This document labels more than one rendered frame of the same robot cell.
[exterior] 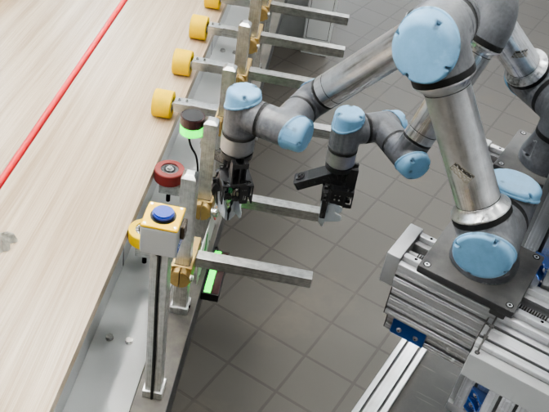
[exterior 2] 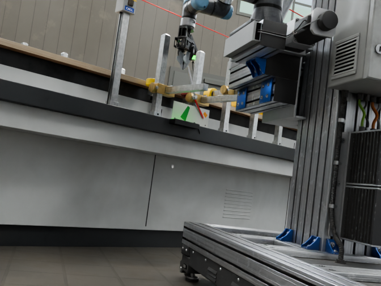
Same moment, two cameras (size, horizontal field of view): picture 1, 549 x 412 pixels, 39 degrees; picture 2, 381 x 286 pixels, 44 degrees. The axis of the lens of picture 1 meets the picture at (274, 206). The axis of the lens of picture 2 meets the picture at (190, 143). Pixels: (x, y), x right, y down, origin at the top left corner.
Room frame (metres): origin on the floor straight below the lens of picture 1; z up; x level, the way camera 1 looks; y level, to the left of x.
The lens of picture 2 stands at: (-0.15, -1.71, 0.40)
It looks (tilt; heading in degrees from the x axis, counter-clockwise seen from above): 5 degrees up; 47
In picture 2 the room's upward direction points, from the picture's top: 7 degrees clockwise
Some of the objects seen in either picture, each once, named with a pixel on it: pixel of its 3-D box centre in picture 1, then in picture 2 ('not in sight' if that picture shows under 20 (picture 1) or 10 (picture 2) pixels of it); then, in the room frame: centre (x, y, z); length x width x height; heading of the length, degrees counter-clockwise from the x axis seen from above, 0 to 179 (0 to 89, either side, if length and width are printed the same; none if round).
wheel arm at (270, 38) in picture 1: (270, 38); not in sight; (2.37, 0.11, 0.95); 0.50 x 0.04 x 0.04; 89
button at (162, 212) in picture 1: (162, 214); not in sight; (1.08, 0.20, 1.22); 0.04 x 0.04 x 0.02
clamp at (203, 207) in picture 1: (204, 197); (197, 99); (1.61, 0.19, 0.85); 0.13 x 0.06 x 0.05; 179
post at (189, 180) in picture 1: (184, 253); (159, 79); (1.34, 0.19, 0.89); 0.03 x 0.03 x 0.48; 89
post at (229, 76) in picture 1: (222, 138); (227, 101); (1.83, 0.18, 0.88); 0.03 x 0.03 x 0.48; 89
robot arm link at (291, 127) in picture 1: (287, 124); (200, 4); (1.38, 0.00, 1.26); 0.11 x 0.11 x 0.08; 69
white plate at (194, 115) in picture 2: (207, 238); (191, 114); (1.55, 0.16, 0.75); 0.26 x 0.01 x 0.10; 179
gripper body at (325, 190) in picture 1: (338, 181); not in sight; (1.62, -0.15, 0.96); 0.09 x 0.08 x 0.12; 89
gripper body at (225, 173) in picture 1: (234, 173); (185, 39); (1.39, 0.10, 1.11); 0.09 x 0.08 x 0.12; 19
